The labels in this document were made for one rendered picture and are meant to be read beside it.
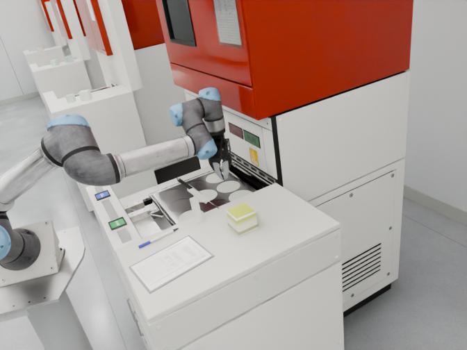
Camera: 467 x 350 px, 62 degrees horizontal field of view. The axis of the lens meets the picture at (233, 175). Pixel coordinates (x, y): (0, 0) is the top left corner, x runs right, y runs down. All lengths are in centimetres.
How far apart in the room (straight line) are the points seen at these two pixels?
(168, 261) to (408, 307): 150
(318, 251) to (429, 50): 180
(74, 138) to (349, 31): 100
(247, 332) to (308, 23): 100
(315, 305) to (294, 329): 10
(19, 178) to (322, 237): 95
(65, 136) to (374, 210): 136
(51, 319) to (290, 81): 126
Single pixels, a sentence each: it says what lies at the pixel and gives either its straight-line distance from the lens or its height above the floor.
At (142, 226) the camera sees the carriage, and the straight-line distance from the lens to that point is 154.
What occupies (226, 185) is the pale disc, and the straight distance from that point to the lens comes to 163.
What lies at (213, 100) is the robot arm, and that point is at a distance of 141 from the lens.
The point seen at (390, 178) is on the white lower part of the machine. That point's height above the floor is 74.
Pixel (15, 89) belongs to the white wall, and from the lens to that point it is 933.
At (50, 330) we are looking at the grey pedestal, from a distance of 177.
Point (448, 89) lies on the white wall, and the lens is 272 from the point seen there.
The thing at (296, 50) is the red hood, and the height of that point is 142.
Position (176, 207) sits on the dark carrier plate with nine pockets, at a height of 90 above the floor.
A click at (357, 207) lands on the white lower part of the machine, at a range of 183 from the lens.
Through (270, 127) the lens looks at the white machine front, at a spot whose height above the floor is 119.
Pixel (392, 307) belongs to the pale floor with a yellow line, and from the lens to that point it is 233.
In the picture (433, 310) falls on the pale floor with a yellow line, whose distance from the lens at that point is 236.
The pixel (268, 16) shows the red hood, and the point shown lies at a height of 155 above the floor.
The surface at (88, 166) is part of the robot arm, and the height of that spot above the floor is 125.
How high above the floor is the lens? 168
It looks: 27 degrees down
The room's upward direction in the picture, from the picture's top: 10 degrees counter-clockwise
